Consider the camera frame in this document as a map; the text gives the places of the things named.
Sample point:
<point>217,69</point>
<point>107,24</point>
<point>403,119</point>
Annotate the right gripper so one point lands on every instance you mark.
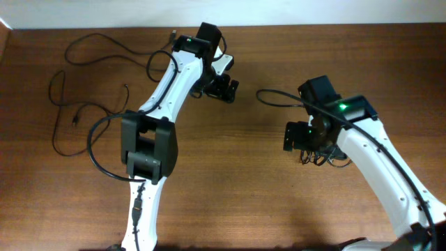
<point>298,129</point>

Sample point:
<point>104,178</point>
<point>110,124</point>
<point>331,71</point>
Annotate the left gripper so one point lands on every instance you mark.
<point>219,91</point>

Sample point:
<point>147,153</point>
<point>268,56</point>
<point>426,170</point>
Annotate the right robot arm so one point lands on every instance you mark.
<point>349,129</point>

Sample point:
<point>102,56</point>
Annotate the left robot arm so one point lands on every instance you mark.
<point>149,147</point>

